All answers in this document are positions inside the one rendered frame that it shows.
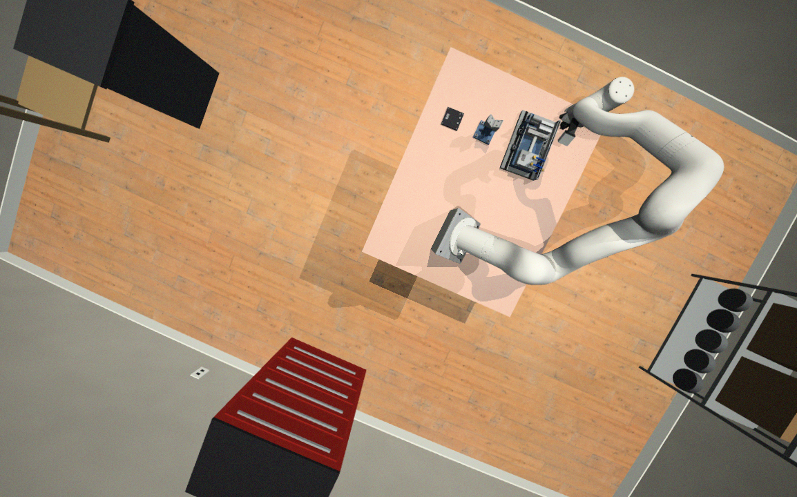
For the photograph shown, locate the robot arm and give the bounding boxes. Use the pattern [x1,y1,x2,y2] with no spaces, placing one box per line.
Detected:
[449,77,724,285]

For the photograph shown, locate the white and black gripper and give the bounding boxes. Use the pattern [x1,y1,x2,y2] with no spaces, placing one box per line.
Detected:
[559,104,584,130]

